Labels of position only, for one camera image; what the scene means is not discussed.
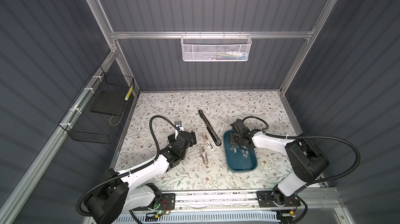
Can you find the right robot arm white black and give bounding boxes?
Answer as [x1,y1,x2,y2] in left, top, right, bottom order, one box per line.
[230,119,329,206]

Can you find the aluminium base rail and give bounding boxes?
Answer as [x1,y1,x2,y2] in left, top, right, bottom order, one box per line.
[106,186,344,216]

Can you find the black stapler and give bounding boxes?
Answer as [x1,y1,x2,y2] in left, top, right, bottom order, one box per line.
[199,109,222,146]

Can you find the pens in white basket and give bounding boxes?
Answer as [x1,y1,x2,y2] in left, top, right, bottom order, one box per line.
[208,51,248,61]

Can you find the staple strips in tray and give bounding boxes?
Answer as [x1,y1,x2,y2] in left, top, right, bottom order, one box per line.
[229,145,249,158]

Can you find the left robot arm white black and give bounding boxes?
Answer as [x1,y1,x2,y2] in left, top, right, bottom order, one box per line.
[83,130,197,224]

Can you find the yellow marker pen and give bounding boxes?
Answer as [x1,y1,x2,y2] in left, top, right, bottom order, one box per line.
[125,86,133,101]

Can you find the white wire mesh basket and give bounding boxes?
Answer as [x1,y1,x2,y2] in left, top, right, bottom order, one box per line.
[180,33,252,62]

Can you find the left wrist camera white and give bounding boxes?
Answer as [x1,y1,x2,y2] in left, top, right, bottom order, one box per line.
[175,121,184,131]

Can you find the teal plastic tray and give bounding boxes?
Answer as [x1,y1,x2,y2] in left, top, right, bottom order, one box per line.
[223,130,258,173]

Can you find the black foam pad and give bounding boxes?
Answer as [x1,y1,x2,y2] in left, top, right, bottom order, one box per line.
[91,91,126,116]

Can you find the floral patterned table mat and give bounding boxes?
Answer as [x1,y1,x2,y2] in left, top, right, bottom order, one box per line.
[115,91,295,191]

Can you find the black wire basket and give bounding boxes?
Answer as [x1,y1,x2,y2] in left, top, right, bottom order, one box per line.
[59,69,135,144]

